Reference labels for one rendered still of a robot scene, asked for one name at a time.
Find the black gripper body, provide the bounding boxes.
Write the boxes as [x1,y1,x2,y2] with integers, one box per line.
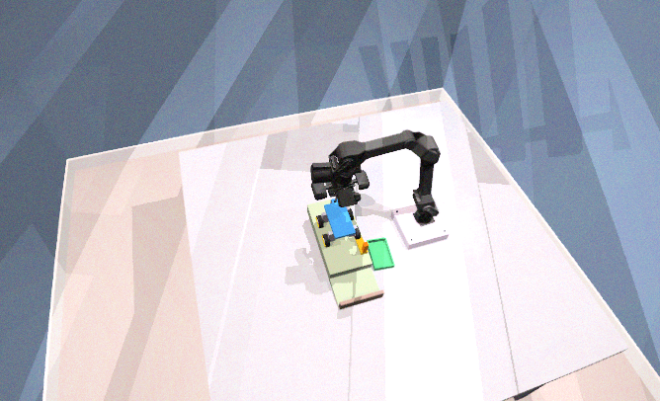
[311,170,370,201]

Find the green tray floor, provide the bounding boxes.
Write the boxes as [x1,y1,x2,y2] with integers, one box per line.
[369,241,392,268]

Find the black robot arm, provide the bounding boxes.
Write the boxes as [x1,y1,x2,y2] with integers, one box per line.
[310,129,441,227]

